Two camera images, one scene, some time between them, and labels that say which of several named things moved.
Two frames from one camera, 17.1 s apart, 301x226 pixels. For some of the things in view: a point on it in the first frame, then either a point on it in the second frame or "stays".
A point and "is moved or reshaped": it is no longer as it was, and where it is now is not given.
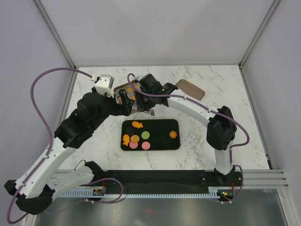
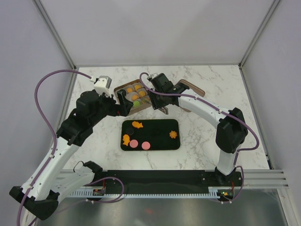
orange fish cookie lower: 126,139 stays
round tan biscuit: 134,138 is moved or reshaped
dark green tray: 150,134 stays
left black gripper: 124,109 stays
